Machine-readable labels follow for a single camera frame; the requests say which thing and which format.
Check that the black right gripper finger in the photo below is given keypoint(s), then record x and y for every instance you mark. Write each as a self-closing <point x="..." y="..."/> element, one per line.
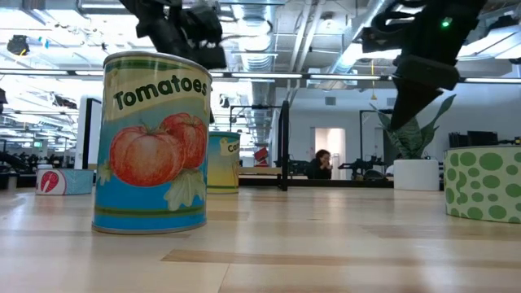
<point x="411" y="101"/>

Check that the white can green dots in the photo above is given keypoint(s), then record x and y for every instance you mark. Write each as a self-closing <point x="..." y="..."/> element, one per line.
<point x="484" y="183"/>

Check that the carrots can yellow blue label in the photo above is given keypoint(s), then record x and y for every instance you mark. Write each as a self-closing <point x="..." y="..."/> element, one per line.
<point x="224" y="171"/>

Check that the tomatoes can blue label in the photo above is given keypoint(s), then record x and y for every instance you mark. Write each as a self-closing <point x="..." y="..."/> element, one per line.
<point x="150" y="163"/>

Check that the salmon can light blue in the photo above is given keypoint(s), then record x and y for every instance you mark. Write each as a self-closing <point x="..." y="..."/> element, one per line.
<point x="73" y="182"/>

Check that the black background robot arm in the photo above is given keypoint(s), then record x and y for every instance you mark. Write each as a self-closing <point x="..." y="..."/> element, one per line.
<point x="358" y="166"/>

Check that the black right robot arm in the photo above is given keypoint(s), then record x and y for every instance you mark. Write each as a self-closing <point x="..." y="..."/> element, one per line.
<point x="431" y="32"/>

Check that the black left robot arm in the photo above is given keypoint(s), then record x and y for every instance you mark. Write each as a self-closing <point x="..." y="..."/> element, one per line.
<point x="158" y="28"/>

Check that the yellow hanging pendant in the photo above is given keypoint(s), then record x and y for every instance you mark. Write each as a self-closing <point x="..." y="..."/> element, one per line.
<point x="373" y="95"/>

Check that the green snake plant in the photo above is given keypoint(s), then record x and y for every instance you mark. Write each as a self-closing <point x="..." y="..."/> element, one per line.
<point x="411" y="140"/>

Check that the black metal stand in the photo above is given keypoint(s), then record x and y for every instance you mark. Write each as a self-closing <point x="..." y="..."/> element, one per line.
<point x="361" y="134"/>

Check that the white round planter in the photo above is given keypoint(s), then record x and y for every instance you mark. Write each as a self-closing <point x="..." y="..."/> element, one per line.
<point x="417" y="175"/>

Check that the black monitors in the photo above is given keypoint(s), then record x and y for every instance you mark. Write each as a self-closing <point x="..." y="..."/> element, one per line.
<point x="480" y="139"/>

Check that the person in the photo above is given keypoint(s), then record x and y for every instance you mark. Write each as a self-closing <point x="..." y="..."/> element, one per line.
<point x="319" y="171"/>

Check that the red object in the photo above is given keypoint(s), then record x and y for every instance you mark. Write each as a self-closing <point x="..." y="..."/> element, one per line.
<point x="261" y="156"/>

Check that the silver spiral ventilation duct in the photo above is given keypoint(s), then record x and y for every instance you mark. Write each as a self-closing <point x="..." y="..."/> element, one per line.
<point x="254" y="36"/>

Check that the black ceiling light rail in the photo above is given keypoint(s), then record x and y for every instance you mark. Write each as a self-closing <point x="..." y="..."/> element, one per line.
<point x="264" y="75"/>

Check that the black ceiling camera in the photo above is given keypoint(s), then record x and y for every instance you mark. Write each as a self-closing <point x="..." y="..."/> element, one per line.
<point x="17" y="45"/>

